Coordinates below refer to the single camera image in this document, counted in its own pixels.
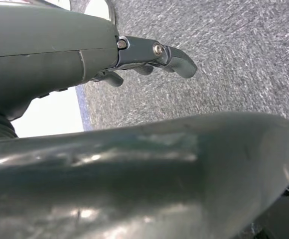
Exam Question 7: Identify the dark robot lower body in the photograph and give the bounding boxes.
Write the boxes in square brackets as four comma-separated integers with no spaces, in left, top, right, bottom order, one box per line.
[234,168,289,239]

